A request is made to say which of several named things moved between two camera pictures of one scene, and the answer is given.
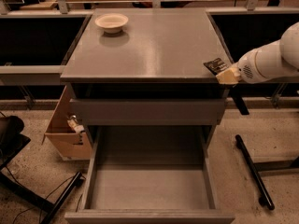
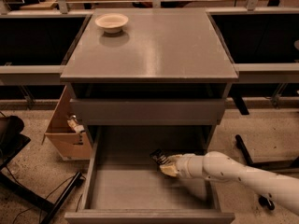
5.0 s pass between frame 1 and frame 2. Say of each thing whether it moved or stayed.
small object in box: stayed
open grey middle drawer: stayed
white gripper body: moved
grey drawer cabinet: stayed
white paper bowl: stayed
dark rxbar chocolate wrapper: moved
